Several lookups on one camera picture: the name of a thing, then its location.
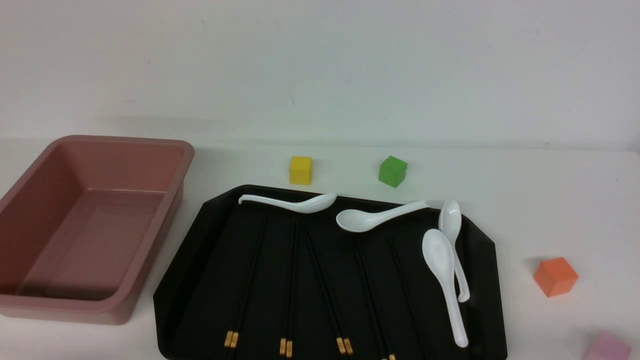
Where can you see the black chopstick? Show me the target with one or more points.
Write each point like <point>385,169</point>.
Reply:
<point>327,297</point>
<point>231,342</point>
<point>381,323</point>
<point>288,302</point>

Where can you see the yellow cube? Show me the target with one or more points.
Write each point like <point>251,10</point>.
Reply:
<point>301,170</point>

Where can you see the white spoon top left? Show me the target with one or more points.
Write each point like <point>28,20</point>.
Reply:
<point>309,206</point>

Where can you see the white spoon top middle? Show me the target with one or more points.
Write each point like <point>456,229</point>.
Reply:
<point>359,221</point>

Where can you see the green cube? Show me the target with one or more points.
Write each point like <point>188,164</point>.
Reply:
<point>392,171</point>

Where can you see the black serving tray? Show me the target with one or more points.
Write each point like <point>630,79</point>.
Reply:
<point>256,282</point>

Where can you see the white spoon far right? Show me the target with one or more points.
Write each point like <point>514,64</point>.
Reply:
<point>450,224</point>

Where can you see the white spoon large right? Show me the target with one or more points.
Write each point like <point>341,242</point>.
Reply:
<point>439,257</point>

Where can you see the pink plastic bin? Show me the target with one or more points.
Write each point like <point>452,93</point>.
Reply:
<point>81,229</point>

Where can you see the orange cube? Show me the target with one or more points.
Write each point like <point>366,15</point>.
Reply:
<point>555,277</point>

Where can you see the pink cube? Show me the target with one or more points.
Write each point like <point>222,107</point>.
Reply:
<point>607,346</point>

